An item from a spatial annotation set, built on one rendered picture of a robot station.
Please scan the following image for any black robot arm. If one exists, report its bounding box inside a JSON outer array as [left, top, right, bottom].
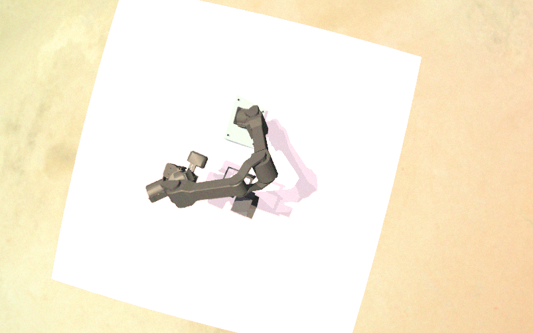
[[145, 105, 278, 208]]

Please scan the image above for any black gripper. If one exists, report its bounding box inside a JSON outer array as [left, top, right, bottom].
[[187, 151, 208, 182]]

